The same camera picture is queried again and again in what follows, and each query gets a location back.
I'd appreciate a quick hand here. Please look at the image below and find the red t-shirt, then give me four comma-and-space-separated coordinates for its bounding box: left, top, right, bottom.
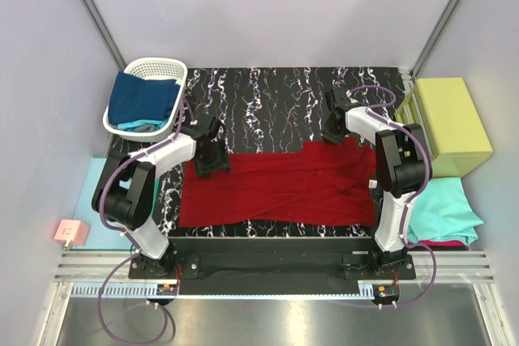
179, 138, 375, 228

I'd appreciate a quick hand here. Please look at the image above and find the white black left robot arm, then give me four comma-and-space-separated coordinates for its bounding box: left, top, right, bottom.
92, 115, 230, 278

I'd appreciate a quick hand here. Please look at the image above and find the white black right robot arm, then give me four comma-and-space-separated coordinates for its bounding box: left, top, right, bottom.
321, 88, 432, 279

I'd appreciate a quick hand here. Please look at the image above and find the light blue t-shirt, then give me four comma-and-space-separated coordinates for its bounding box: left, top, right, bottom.
117, 120, 168, 133

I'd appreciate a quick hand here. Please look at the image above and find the navy blue t-shirt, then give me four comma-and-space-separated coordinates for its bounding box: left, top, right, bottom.
108, 72, 180, 126

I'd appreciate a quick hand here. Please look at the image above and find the white plastic laundry basket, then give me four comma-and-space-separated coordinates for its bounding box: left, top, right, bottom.
102, 58, 187, 143

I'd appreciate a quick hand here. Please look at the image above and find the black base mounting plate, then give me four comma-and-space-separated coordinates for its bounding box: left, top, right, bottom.
129, 237, 416, 298

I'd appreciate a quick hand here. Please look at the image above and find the yellow drawer box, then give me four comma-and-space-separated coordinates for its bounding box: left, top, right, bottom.
395, 77, 493, 178

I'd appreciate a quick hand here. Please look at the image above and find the green clipboard with paper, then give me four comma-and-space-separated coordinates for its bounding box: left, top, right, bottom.
71, 156, 143, 251

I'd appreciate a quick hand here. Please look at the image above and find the folded turquoise t-shirt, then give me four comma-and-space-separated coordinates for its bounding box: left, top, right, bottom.
407, 177, 483, 246

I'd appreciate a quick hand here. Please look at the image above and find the pink sponge block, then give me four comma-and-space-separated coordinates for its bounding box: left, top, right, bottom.
54, 219, 90, 246

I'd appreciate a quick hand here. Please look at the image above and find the folded magenta t-shirt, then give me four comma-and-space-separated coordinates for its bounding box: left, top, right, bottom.
419, 240, 465, 248

